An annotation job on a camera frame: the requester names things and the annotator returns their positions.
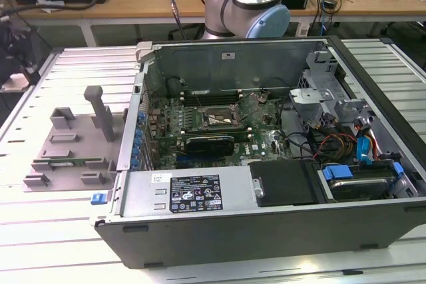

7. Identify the CPU socket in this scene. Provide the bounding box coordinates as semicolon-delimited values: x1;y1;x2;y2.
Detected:
198;103;243;130

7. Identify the crumpled white paper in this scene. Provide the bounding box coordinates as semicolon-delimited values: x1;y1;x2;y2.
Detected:
35;0;67;14

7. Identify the wooden desk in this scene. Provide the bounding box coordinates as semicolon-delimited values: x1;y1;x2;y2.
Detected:
0;0;426;49

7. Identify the grey parts rack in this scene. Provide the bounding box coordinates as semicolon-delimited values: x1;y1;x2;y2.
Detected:
22;85;130;194

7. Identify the green RAM stick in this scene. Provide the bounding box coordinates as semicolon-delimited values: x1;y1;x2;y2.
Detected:
49;158;90;168

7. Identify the blue card retention latch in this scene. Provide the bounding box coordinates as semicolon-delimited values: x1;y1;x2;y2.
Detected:
130;110;147;169

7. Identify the silver power supply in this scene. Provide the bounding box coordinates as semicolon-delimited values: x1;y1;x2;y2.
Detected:
118;165;260;219

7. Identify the black RAM slot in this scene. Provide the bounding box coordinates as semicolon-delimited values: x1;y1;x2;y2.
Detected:
183;130;253;142
181;89;242;97
182;125;251;134
181;95;242;104

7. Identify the black graphics card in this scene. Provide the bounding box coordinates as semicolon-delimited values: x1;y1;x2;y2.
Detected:
184;134;236;158

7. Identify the green motherboard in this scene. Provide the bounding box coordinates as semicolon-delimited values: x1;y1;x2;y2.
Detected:
146;92;296;170

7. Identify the open black PC case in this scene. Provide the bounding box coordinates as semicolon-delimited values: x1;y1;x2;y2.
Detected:
94;35;426;270

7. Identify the silver metal drive cage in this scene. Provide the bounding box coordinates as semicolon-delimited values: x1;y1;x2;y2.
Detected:
288;50;372;132

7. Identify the black optical drive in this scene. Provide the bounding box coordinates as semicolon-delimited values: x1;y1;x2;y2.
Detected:
248;160;326;208

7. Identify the hard disk in blue carrier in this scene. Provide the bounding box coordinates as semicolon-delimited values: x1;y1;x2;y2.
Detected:
316;163;406;202

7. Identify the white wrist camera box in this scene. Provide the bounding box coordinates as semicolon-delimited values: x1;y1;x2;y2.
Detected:
1;72;30;92

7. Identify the grey case handle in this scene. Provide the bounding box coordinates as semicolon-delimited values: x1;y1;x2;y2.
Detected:
135;41;158;64

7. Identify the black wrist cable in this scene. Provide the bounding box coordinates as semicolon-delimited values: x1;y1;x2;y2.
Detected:
166;0;207;41

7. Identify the black power cable bundle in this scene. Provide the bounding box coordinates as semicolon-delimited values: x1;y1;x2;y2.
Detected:
304;110;340;165

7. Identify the coloured wire bundle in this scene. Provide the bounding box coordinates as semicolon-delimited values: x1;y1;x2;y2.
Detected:
318;133;357;162

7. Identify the blue wire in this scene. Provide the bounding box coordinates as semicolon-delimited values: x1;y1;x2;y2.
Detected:
355;117;376;166

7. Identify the red wire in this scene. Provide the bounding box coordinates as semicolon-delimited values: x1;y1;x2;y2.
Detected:
371;130;382;162

